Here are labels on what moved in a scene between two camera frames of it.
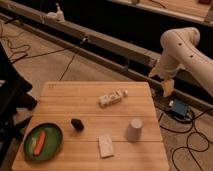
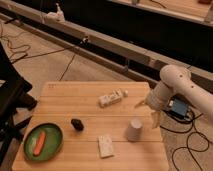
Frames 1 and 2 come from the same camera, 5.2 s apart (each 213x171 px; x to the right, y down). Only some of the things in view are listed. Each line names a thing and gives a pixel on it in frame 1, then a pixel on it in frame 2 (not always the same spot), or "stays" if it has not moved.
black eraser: (77, 123) stays
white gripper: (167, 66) -> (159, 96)
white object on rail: (58, 15) stays
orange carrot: (40, 143) stays
